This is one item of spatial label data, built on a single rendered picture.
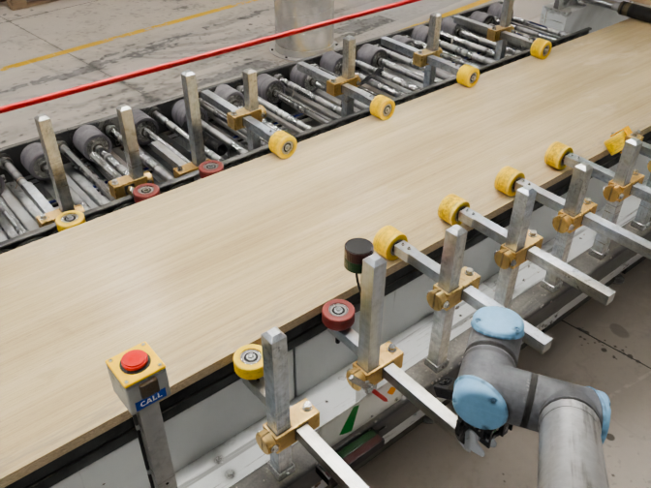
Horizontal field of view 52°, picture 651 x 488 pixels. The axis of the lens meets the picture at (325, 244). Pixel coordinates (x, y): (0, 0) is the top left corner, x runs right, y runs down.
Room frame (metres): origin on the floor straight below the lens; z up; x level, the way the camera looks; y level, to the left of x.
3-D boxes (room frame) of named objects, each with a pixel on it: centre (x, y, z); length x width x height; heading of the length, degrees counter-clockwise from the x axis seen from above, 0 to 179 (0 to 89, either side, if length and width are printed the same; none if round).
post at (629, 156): (1.67, -0.87, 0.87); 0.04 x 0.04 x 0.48; 40
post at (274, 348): (0.88, 0.09, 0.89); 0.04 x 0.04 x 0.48; 40
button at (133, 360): (0.71, 0.29, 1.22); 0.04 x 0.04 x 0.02
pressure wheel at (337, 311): (1.18, -0.03, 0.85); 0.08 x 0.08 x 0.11
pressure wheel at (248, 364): (1.02, 0.16, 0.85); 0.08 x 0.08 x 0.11
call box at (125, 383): (0.71, 0.29, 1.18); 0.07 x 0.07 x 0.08; 40
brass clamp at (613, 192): (1.69, -0.89, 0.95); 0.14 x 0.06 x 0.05; 130
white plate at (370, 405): (1.00, -0.09, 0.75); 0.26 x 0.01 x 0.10; 130
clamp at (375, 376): (1.05, -0.11, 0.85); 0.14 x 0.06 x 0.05; 130
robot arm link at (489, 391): (0.74, -0.28, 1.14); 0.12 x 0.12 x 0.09; 69
